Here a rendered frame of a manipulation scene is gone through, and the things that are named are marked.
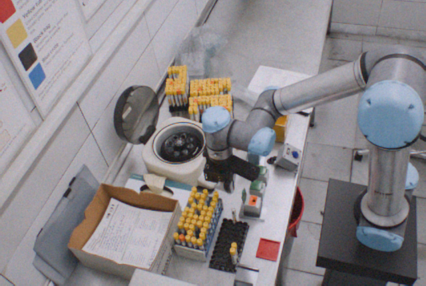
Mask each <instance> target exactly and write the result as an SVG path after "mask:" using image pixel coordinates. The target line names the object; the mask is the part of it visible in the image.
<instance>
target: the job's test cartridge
mask: <svg viewBox="0 0 426 286"><path fill-rule="evenodd" d="M260 204H261V202H260V198H259V197H258V196H252V195H247V196H246V201H245V204H244V205H245V211H246V212H254V213H259V210H260Z"/></svg>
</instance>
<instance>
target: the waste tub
mask: <svg viewBox="0 0 426 286"><path fill-rule="evenodd" d="M291 122H292V114H289V115H286V116H283V117H279V118H278V119H277V120H276V123H275V125H274V127H273V130H274V132H275V133H276V139H275V142H279V143H283V144H284V143H285V140H286V136H287V133H288V129H289V126H290V123H291Z"/></svg>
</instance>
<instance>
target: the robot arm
mask: <svg viewBox="0 0 426 286"><path fill-rule="evenodd" d="M361 92H363V96H362V97H361V99H360V101H359V104H358V108H357V124H358V126H359V129H360V131H361V132H362V134H363V135H364V137H365V138H366V140H367V141H368V142H369V158H368V183H367V189H366V190H364V191H362V192H361V193H360V194H359V195H358V196H357V198H356V199H355V202H354V205H353V210H354V214H355V217H356V219H357V220H358V222H359V225H358V227H357V233H356V236H357V239H358V240H359V241H360V242H361V243H363V244H365V245H366V246H368V247H371V248H373V249H376V250H380V251H387V252H390V251H396V250H398V249H400V248H401V246H402V243H403V241H404V239H403V236H404V232H405V228H406V225H407V218H408V214H409V206H410V202H411V196H412V195H413V191H414V188H415V187H416V186H417V185H418V181H419V174H418V172H417V169H416V168H415V167H414V166H412V164H411V163H409V155H410V149H411V146H412V145H414V143H416V142H417V141H418V139H419V137H420V135H421V128H422V125H423V120H424V109H425V103H426V59H425V57H424V56H423V55H422V54H421V53H420V52H419V51H418V50H416V49H414V48H412V47H408V46H405V45H400V44H396V45H387V46H383V47H379V48H376V49H373V50H370V51H367V52H365V53H362V54H361V55H360V58H359V60H356V61H353V62H350V63H347V64H345V65H341V66H340V67H336V68H334V69H331V70H328V71H325V72H322V73H319V74H316V75H314V76H313V77H310V78H307V79H304V80H301V81H299V82H296V83H293V84H289V85H288V86H284V87H282V88H281V87H278V86H272V85H271V86H267V87H266V88H265V89H264V90H263V92H262V93H261V94H260V95H259V97H258V99H257V101H256V103H255V105H254V106H253V108H252V110H251V112H250V114H249V115H248V116H247V118H246V119H245V122H243V120H237V119H235V118H231V117H230V114H229V111H227V110H226V109H225V108H224V107H222V106H212V107H210V108H207V109H206V110H205V111H204V113H203V115H202V129H203V131H204V137H205V142H206V145H205V148H204V151H203V153H202V155H203V157H206V163H205V165H204V170H203V172H204V178H205V181H207V182H213V183H218V182H220V184H218V185H214V187H215V188H216V189H217V190H220V191H223V192H226V193H227V194H228V195H232V194H233V193H234V188H235V182H236V174H237V175H239V176H241V177H243V178H245V179H247V180H248V181H251V182H255V181H256V179H257V178H258V175H260V167H259V166H256V165H254V164H252V163H250V162H247V161H245V160H243V159H242V158H240V157H238V156H235V155H233V150H234V148H236V149H239V150H241V151H244V152H248V153H250V154H255V155H259V156H268V155H270V153H271V152H272V149H273V146H274V143H275V139H276V133H275V132H274V130H273V127H274V125H275V123H276V120H277V119H278V118H279V117H283V116H286V115H289V114H293V113H297V112H300V111H303V110H306V109H309V108H312V107H315V106H319V105H323V104H326V103H329V102H333V101H336V100H340V99H343V98H347V97H350V96H354V95H357V94H358V93H360V94H361ZM205 174H206V175H205Z"/></svg>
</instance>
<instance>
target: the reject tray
mask: <svg viewBox="0 0 426 286"><path fill-rule="evenodd" d="M281 243H282V242H281V241H274V240H271V239H265V238H262V237H261V238H260V241H259V244H258V250H257V253H256V256H255V257H257V258H260V259H265V260H268V261H275V262H277V260H278V253H279V250H280V244H281Z"/></svg>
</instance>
